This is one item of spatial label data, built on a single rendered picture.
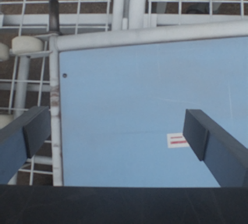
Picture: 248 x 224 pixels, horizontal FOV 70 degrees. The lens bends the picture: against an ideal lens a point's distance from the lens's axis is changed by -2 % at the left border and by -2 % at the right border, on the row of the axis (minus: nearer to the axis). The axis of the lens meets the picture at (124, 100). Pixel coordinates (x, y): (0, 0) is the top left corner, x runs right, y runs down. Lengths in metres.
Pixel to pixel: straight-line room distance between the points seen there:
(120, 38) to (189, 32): 0.13
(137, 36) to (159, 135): 0.19
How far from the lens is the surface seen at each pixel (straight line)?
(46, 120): 0.17
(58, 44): 0.40
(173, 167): 0.37
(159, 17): 0.53
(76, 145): 0.37
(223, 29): 0.41
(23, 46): 0.42
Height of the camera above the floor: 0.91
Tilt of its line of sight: 82 degrees down
